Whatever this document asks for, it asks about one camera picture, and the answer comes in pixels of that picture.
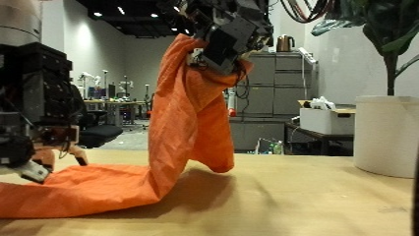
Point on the orange button-up shirt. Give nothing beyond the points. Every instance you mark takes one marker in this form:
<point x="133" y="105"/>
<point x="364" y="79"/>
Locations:
<point x="174" y="131"/>

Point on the copper kettle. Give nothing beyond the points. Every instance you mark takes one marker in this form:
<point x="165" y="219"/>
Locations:
<point x="285" y="44"/>

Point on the white power strip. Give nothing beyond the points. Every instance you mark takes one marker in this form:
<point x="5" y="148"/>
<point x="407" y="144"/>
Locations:
<point x="307" y="55"/>

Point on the wooden office desk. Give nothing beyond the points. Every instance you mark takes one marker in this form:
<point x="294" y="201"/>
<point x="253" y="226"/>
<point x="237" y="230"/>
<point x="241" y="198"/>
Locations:
<point x="126" y="104"/>

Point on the grey metal cabinet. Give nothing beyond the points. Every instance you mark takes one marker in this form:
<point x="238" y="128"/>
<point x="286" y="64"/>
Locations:
<point x="279" y="95"/>

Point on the red ball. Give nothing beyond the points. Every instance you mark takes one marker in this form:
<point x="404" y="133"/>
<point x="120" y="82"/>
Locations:
<point x="231" y="112"/>

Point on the white crumpled bag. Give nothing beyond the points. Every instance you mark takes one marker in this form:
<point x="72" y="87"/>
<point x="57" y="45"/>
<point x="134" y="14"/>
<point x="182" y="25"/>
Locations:
<point x="322" y="103"/>

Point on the grey low counter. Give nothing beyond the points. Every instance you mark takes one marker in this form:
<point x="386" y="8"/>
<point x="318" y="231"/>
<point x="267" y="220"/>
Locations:
<point x="257" y="134"/>

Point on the white cardboard box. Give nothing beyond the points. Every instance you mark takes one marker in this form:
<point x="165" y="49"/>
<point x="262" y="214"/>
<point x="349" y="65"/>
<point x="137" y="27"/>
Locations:
<point x="325" y="121"/>

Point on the green bottles pack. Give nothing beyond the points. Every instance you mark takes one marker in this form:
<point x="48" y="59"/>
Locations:
<point x="273" y="147"/>

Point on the dark side table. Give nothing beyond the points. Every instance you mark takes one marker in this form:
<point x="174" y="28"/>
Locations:
<point x="318" y="135"/>

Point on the green leafy plant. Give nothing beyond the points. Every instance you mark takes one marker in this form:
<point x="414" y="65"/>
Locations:
<point x="390" y="42"/>

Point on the white round planter pot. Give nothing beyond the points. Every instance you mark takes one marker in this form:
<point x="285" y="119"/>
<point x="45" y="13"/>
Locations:
<point x="386" y="137"/>

